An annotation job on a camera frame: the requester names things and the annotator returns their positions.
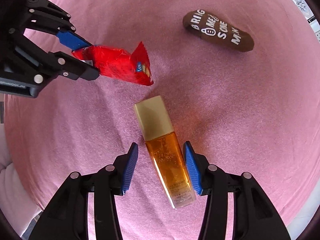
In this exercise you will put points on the brown printed sock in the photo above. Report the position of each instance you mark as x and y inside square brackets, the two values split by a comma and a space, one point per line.
[215, 30]

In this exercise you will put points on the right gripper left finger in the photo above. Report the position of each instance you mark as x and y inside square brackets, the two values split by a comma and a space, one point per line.
[65, 216]

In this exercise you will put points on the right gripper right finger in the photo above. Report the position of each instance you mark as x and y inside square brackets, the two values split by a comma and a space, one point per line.
[255, 217]

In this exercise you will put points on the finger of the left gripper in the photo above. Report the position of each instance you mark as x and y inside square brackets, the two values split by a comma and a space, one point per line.
[58, 63]
[46, 17]

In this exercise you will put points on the amber perfume bottle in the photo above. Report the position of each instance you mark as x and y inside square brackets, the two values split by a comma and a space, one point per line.
[165, 151]

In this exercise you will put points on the pink pyjama leg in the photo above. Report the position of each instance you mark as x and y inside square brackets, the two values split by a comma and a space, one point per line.
[16, 204]

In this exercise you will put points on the red snack wrapper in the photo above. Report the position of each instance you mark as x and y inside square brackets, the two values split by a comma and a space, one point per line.
[118, 63]

